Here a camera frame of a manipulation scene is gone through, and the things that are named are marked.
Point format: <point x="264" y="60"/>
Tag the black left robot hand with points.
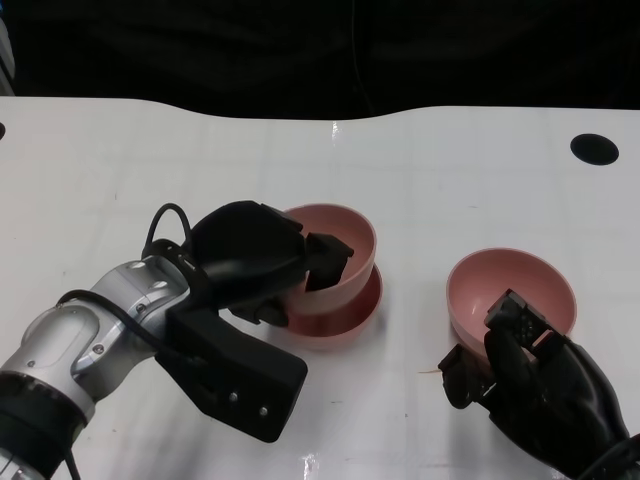
<point x="245" y="250"/>

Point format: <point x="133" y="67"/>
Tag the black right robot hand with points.
<point x="550" y="400"/>

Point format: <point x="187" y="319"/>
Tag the pink plastic bowl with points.
<point x="350" y="240"/>
<point x="480" y="290"/>
<point x="360" y="320"/>

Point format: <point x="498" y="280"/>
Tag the thin wooden splinter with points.
<point x="429" y="371"/>

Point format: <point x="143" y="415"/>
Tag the black backdrop cloth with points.
<point x="200" y="50"/>

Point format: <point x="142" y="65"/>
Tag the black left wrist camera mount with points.
<point x="240" y="370"/>

